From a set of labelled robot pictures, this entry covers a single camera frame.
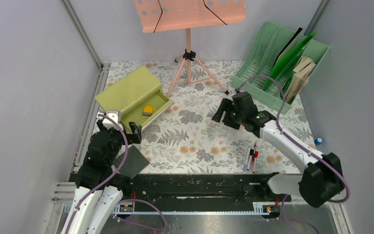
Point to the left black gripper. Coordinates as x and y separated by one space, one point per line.
135 137

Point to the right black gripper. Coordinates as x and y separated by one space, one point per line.
226 105

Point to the yellow eraser block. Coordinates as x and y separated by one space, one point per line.
148 110

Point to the yellow-green drawer cabinet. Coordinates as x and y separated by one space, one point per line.
131 93

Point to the green puzzle book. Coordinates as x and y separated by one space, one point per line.
290 88

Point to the green transparent folder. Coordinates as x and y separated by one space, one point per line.
281 63

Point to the purple puzzle book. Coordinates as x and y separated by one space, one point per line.
300 78

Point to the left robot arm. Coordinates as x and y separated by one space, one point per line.
99 186

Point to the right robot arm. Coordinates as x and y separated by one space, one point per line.
321 177

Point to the dark grey studded plate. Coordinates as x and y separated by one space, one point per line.
134 164

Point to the black pen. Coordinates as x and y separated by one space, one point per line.
250 158

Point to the floral tablecloth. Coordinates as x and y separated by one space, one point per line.
184 139

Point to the red marker pen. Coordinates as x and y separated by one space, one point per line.
255 156

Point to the blue white marker pen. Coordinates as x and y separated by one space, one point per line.
246 159

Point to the green file organizer rack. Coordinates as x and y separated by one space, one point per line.
268 68

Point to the pink music stand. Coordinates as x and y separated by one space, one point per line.
170 15

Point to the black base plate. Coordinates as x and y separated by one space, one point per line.
220 194

